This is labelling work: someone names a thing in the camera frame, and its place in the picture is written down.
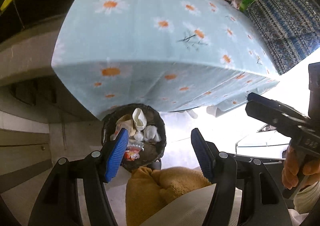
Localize white paper cup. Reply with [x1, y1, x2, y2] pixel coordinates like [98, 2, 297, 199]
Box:
[132, 108, 148, 132]

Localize person's right hand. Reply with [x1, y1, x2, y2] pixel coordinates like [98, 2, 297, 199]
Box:
[282, 146, 320, 191]

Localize white top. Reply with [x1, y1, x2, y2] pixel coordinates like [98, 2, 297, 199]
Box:
[147, 183, 243, 226]

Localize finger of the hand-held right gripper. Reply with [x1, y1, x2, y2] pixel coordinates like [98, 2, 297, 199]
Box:
[245, 101, 302, 139]
[247, 92, 309, 123]

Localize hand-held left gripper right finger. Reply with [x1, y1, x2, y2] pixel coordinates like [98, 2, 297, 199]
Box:
[191, 128, 293, 226]

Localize blue patterned cloth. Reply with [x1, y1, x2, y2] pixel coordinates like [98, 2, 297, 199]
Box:
[243, 0, 320, 75]

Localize floral light blue tablecloth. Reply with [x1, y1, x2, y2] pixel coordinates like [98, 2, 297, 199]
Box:
[51, 0, 281, 120]

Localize black woven waste bin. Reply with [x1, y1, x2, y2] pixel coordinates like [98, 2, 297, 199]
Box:
[101, 103, 167, 173]

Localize clear plastic bag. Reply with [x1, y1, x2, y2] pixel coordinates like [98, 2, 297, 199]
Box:
[127, 140, 146, 152]

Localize red yellow snack wrapper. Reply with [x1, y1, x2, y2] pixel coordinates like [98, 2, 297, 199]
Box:
[123, 149, 141, 162]

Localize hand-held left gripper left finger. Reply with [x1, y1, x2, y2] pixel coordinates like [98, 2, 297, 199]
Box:
[27, 128, 129, 226]

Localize white plastic wrap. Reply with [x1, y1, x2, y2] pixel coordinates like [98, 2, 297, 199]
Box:
[143, 124, 161, 142]

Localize person's right forearm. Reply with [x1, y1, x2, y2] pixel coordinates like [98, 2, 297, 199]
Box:
[293, 182, 320, 214]

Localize orange fleece pants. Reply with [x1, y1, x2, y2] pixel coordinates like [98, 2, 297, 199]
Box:
[125, 166, 218, 226]

